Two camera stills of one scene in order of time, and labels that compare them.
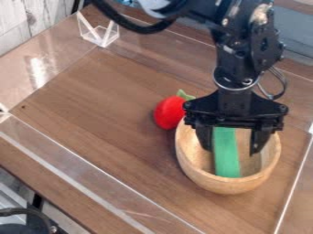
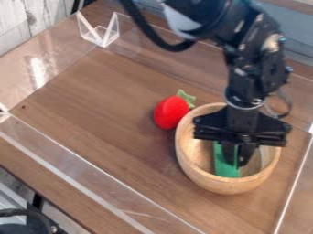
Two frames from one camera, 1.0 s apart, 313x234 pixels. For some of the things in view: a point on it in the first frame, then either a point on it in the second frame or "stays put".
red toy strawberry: x=169 y=110 stays put
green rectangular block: x=226 y=154 stays put
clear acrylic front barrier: x=79 y=199 stays put
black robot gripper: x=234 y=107 -> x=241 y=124
